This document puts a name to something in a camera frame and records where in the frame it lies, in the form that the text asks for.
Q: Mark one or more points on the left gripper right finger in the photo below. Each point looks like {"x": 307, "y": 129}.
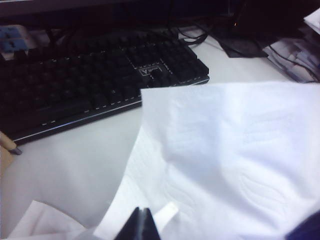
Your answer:
{"x": 148, "y": 227}

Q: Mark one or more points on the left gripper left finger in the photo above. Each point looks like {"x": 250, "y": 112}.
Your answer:
{"x": 132, "y": 227}

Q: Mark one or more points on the white tissue sheet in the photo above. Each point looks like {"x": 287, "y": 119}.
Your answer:
{"x": 45, "y": 220}
{"x": 225, "y": 150}

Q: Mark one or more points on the flat white tissue sheet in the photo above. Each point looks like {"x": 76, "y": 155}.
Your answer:
{"x": 45, "y": 220}

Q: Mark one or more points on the blue Tempo tissue pack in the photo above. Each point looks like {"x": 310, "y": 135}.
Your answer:
{"x": 307, "y": 227}

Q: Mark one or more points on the beige pen with gray tip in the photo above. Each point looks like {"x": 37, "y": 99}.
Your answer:
{"x": 11, "y": 146}

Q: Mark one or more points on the black keyboard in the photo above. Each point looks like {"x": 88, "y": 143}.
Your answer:
{"x": 87, "y": 82}

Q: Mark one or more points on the black HSD monitor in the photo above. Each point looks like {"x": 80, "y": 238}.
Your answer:
{"x": 250, "y": 42}

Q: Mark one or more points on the white power strip blue sockets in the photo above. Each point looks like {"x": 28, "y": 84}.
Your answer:
{"x": 15, "y": 42}

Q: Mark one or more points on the white paper stack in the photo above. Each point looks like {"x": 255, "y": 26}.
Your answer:
{"x": 300, "y": 57}

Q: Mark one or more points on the black AOC monitor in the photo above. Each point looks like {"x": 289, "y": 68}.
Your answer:
{"x": 50, "y": 7}

